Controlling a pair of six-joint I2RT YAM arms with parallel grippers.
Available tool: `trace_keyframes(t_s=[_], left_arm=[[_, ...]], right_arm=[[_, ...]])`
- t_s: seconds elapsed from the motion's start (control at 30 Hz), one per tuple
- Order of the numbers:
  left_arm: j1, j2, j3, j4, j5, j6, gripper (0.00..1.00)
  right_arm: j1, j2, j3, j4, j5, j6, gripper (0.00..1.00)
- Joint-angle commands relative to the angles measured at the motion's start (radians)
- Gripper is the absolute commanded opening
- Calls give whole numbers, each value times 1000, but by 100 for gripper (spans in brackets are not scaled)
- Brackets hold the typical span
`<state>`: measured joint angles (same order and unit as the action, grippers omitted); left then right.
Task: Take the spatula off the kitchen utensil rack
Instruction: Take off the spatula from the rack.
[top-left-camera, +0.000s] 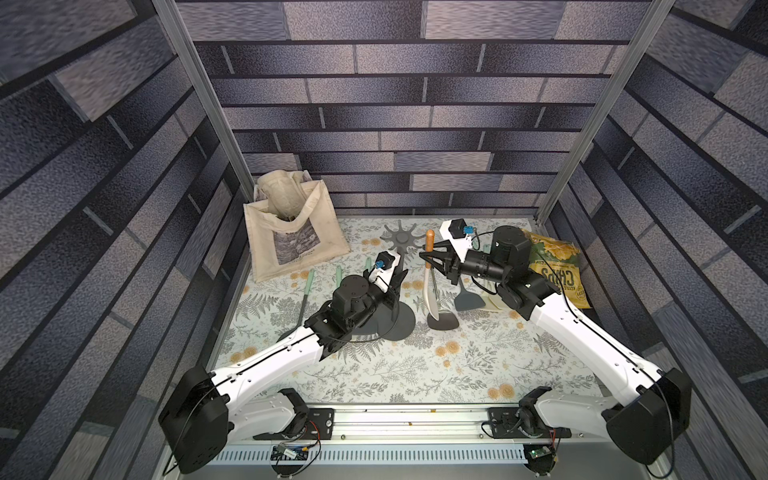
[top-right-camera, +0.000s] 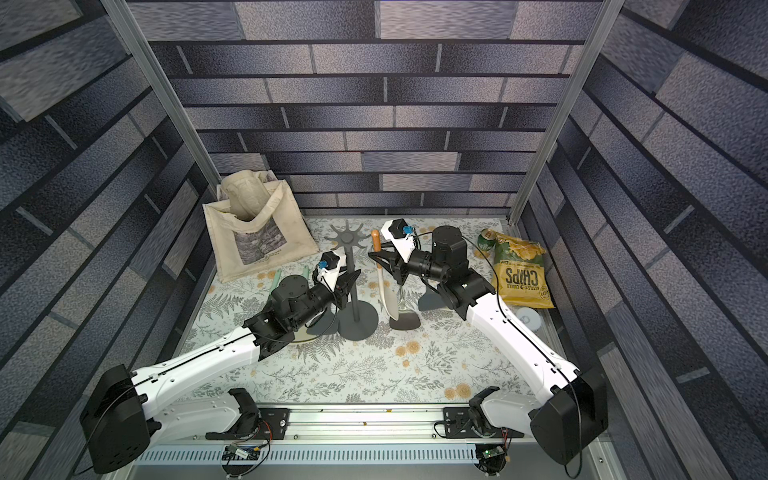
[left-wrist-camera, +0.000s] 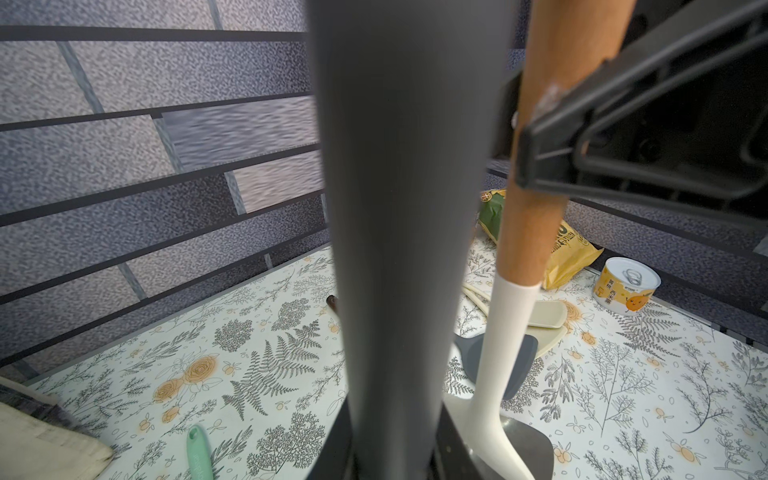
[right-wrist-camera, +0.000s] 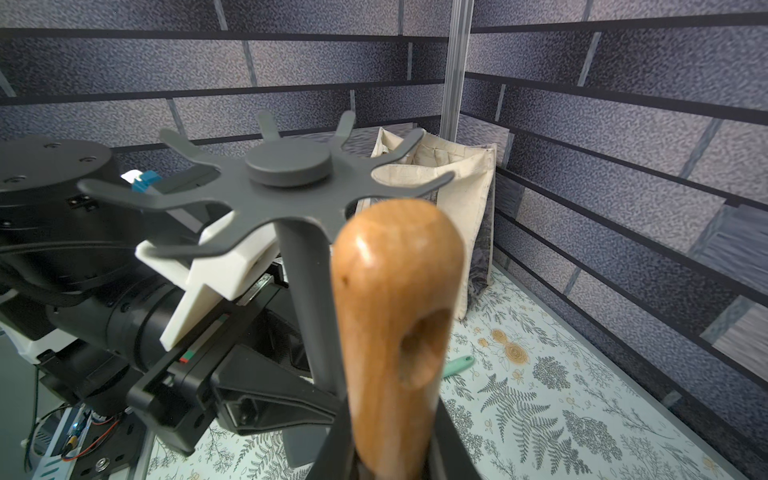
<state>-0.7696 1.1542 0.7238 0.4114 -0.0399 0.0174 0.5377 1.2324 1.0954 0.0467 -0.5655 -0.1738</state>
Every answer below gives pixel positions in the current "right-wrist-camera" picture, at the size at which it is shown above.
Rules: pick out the left circuit board with wires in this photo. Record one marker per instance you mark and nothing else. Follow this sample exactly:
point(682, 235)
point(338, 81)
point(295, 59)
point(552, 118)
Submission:
point(61, 437)

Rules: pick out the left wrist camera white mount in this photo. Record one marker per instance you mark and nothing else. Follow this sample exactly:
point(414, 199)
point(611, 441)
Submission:
point(207, 281)

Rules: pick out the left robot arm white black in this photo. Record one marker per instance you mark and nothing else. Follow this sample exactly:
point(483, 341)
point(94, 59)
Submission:
point(75, 297)

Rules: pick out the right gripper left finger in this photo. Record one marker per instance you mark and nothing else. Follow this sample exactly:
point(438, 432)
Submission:
point(337, 459)

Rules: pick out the beige canvas tote bag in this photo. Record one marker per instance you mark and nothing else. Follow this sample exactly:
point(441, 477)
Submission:
point(467, 200)

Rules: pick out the cream spoon light wood handle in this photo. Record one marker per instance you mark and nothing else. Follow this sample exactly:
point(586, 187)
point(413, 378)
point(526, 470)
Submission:
point(396, 271)

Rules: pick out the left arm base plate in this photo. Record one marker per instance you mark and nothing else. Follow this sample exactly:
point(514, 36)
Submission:
point(124, 454)

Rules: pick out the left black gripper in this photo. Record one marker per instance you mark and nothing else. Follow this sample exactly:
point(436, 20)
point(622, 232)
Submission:
point(244, 368)

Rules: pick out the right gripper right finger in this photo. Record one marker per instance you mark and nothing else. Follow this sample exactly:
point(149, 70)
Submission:
point(447, 457)

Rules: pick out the grey utensil rack stand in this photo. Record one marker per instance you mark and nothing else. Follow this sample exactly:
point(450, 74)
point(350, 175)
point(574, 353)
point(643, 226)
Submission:
point(300, 187)

